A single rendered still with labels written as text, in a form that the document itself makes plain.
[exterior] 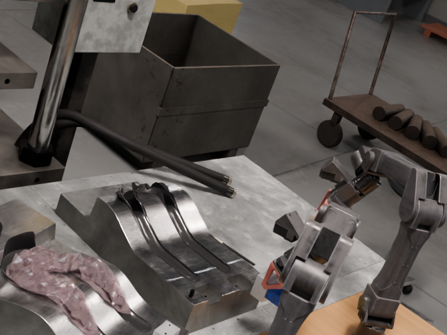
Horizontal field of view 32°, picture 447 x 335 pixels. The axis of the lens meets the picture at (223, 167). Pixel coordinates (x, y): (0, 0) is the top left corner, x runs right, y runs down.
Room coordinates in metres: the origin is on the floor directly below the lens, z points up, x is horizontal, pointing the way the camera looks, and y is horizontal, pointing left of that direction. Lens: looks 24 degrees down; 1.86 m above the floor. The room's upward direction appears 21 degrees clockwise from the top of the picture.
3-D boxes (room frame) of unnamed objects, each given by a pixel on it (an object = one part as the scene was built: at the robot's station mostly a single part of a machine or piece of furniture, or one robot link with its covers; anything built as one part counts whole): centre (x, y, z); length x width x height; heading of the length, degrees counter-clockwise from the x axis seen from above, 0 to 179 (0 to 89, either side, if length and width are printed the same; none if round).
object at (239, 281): (1.57, -0.13, 0.87); 0.05 x 0.05 x 0.04; 54
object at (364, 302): (1.64, -0.47, 0.90); 0.09 x 0.06 x 0.06; 110
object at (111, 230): (1.66, 0.08, 0.87); 0.50 x 0.26 x 0.14; 54
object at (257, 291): (1.50, -0.23, 0.93); 0.13 x 0.05 x 0.05; 60
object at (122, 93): (4.13, 0.44, 0.32); 0.92 x 0.76 x 0.64; 149
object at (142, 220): (1.64, 0.07, 0.92); 0.35 x 0.16 x 0.09; 54
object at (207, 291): (1.48, -0.07, 0.87); 0.05 x 0.05 x 0.04; 54
